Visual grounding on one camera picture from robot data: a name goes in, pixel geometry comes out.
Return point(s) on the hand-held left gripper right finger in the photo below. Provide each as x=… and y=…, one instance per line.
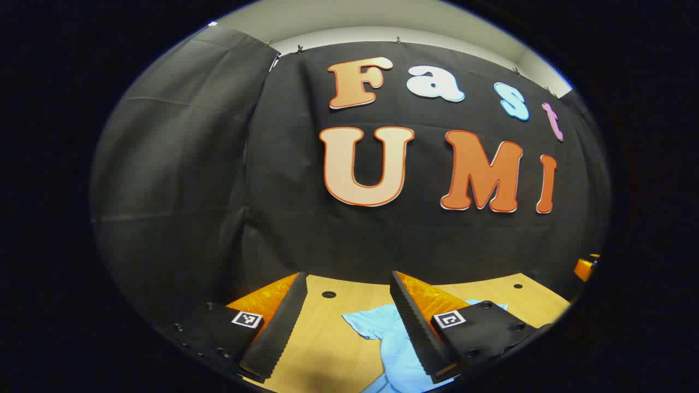
x=415, y=322

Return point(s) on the light blue T-shirt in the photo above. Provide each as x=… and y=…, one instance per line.
x=390, y=338

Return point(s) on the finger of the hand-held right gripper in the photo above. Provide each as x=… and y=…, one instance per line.
x=584, y=268

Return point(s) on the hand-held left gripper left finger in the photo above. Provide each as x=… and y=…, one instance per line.
x=278, y=327

